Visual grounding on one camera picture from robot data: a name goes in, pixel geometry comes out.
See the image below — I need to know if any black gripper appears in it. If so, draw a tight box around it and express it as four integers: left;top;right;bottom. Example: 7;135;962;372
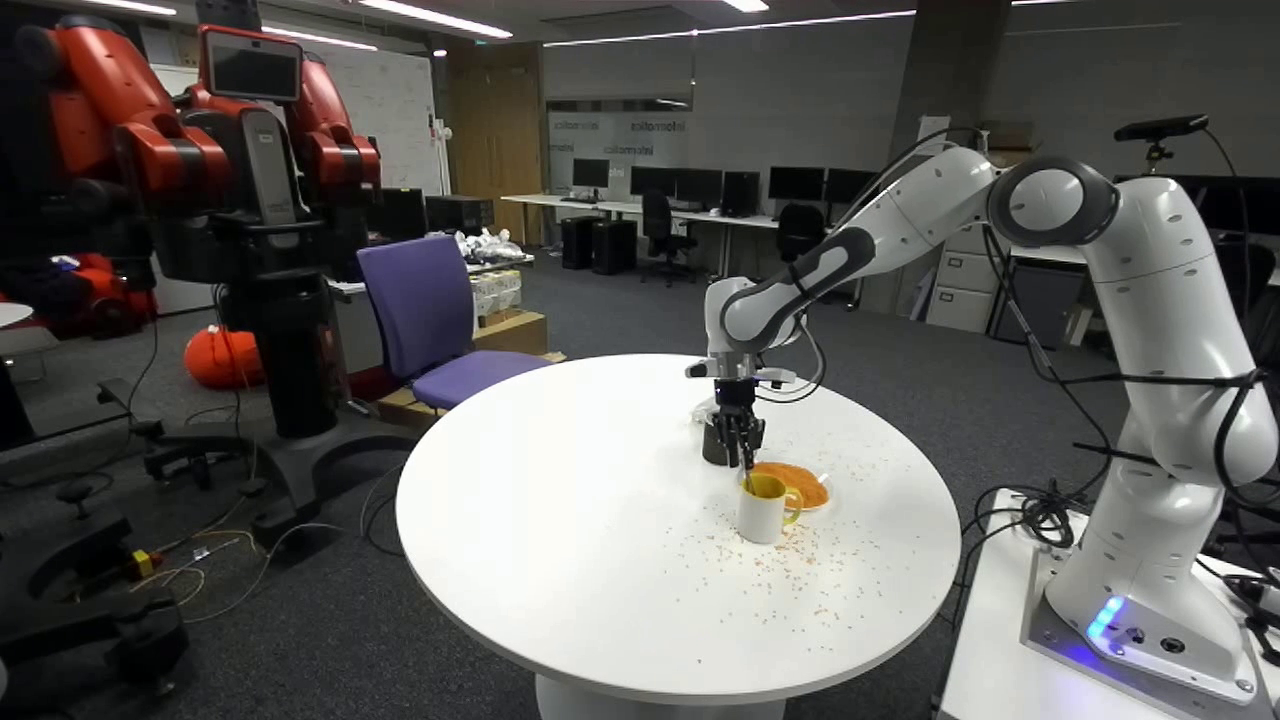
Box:
701;374;773;473

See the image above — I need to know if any white mug yellow inside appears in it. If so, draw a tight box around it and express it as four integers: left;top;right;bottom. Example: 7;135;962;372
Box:
730;468;797;547

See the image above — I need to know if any black office chair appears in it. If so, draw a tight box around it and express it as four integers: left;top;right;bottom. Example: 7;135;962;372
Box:
638;192;701;286
774;201;833;259

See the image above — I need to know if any large cardboard box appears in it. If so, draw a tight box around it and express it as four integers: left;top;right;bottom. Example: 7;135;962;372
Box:
472;307;552;358

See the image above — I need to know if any white file cabinet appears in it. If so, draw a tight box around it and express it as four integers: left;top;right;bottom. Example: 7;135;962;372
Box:
919;238;1001;336

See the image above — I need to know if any white printed carton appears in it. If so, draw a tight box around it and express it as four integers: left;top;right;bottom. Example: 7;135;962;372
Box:
466;264;527;323

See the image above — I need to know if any long office desk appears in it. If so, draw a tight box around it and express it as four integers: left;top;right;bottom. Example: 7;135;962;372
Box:
496;186;884;293

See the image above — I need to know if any white robot mounting platform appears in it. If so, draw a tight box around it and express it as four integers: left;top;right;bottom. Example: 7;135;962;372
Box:
934;483;1280;720

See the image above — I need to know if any purple office chair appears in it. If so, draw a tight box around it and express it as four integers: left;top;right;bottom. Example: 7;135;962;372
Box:
352;231;552;417

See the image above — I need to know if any dark side desk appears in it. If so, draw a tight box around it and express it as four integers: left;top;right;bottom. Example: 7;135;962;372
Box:
984;235;1110;352

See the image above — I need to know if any brown wooden door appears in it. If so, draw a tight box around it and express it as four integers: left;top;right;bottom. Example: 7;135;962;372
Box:
443;40;546;252

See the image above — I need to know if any white whiteboard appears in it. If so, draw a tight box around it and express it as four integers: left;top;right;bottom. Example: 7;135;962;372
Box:
310;49;454;201

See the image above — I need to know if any orange pumpkin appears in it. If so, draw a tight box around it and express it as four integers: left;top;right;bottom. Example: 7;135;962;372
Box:
179;320;266;397

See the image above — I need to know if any black wheeled floor base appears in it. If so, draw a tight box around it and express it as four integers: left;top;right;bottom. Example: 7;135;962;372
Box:
0;513;196;702

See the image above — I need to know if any white table pedestal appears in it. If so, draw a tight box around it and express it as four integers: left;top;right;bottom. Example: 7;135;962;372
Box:
532;666;790;720

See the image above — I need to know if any black cable bundle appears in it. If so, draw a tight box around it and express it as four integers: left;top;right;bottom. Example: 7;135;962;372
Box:
958;477;1074;550

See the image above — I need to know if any yellow floor cable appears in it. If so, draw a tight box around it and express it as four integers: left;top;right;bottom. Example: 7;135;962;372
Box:
128;523;263;602

